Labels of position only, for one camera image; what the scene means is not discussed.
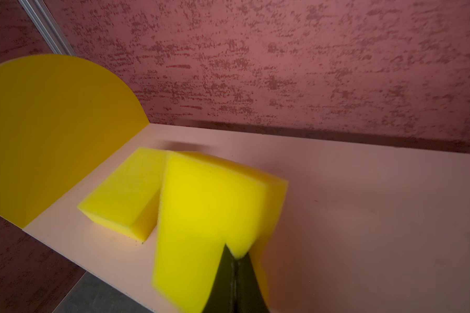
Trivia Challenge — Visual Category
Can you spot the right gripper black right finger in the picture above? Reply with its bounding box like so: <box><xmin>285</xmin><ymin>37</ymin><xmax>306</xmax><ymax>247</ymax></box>
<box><xmin>234</xmin><ymin>254</ymin><xmax>270</xmax><ymax>313</ymax></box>

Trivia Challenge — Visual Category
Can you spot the yellow shelf unit pink blue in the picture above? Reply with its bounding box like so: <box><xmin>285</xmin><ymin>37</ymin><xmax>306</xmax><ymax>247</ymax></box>
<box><xmin>0</xmin><ymin>54</ymin><xmax>470</xmax><ymax>312</ymax></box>

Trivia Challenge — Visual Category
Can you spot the yellow square sponge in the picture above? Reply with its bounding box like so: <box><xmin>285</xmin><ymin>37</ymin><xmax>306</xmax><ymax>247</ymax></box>
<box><xmin>152</xmin><ymin>151</ymin><xmax>288</xmax><ymax>312</ymax></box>
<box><xmin>77</xmin><ymin>147</ymin><xmax>168</xmax><ymax>243</ymax></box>

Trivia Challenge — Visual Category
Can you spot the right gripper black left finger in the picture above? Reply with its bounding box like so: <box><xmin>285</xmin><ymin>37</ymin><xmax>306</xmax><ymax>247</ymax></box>
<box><xmin>203</xmin><ymin>246</ymin><xmax>235</xmax><ymax>313</ymax></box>

